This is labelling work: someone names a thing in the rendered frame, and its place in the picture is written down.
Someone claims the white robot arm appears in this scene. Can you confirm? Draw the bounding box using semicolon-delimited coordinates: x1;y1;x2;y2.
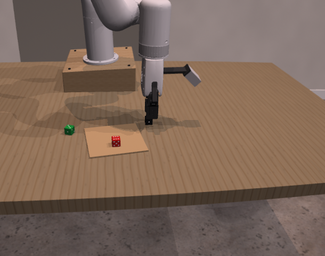
81;0;201;87

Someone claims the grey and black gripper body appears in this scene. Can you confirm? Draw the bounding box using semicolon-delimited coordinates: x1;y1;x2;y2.
139;54;168;97

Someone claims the green die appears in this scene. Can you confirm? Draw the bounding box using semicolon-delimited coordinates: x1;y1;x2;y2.
64;125;75;135

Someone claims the tan flat mat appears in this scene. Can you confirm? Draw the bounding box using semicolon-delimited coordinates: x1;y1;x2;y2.
84;123;149;159

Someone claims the black die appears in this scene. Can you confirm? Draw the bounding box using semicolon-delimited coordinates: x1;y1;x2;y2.
145;116;153;125

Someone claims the red die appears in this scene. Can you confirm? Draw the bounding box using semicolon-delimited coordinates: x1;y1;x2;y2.
111;136;120;147

